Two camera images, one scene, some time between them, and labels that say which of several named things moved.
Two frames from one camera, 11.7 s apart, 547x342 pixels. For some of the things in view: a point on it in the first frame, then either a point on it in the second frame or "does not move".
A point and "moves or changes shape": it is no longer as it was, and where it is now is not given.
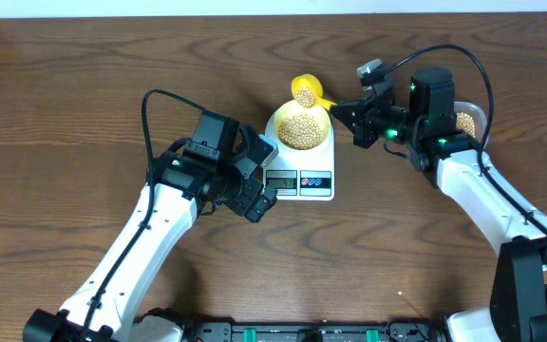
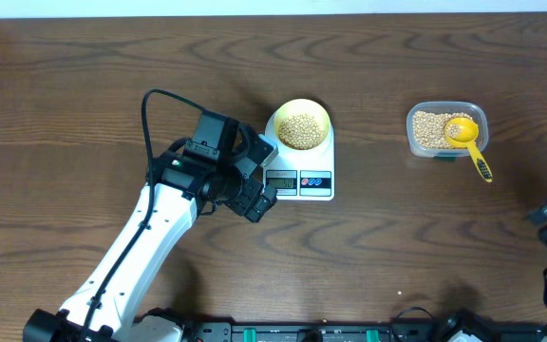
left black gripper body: [234, 190] does not move
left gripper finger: [265, 201] does not move
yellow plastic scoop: [308, 90] moves or changes shape
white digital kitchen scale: [306, 175] does not move
